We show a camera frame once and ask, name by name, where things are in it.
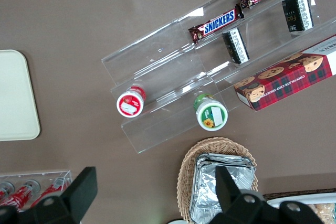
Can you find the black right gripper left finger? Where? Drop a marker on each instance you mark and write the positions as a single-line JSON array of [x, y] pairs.
[[81, 190]]

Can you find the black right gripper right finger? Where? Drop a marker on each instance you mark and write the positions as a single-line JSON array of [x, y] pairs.
[[228, 197]]

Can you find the light oval wicker basket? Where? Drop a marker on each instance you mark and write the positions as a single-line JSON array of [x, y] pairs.
[[187, 171]]

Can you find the white rectangular snack tray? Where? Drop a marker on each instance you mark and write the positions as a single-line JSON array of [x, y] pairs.
[[315, 198]]

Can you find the beige plastic tray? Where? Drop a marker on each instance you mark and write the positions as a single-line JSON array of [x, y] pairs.
[[15, 95]]

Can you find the stack of foil trays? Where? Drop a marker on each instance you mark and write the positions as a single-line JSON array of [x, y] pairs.
[[204, 182]]

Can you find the clear acrylic bottle rack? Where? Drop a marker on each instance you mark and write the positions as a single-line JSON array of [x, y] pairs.
[[39, 173]]

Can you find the green lid yogurt cup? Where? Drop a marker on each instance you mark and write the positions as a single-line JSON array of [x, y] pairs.
[[212, 115]]

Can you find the red lid yogurt cup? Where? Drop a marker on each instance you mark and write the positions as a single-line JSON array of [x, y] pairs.
[[130, 104]]

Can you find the clear bag of crackers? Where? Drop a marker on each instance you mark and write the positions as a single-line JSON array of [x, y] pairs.
[[328, 212]]

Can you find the red tartan cookie box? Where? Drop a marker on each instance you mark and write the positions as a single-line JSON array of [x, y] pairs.
[[288, 77]]

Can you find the clear acrylic tiered shelf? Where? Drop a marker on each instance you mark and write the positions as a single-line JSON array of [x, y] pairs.
[[162, 77]]

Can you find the small black box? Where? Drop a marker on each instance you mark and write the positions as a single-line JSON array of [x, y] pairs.
[[235, 45], [298, 12]]

